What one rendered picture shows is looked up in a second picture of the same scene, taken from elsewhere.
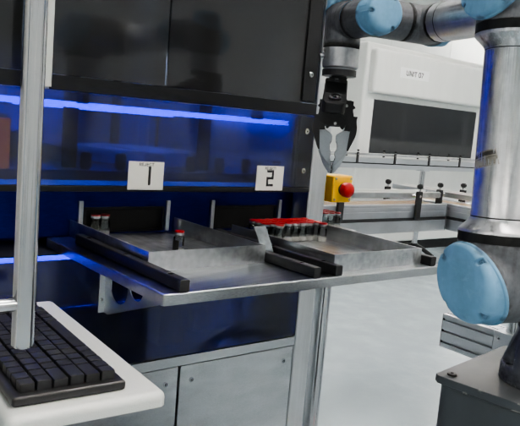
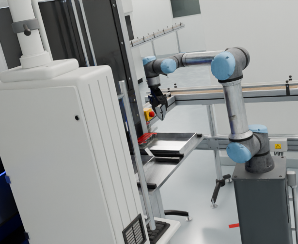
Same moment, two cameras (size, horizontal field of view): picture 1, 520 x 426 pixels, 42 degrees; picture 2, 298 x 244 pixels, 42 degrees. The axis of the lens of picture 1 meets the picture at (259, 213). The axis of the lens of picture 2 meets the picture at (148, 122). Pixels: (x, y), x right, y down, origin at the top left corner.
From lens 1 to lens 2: 1.01 m
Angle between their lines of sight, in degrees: 22
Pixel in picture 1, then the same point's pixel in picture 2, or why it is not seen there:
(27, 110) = (141, 169)
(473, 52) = not seen: outside the picture
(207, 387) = not seen: hidden behind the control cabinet
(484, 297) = (245, 156)
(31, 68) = (139, 158)
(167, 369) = not seen: hidden behind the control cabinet
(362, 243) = (171, 135)
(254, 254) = (152, 160)
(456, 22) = (196, 63)
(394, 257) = (191, 140)
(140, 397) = (176, 225)
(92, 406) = (169, 234)
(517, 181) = (243, 121)
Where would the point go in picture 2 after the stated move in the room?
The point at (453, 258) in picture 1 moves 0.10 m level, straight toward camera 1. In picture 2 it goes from (232, 147) to (239, 155)
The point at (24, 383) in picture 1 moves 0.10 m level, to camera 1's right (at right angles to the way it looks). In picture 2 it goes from (152, 237) to (174, 228)
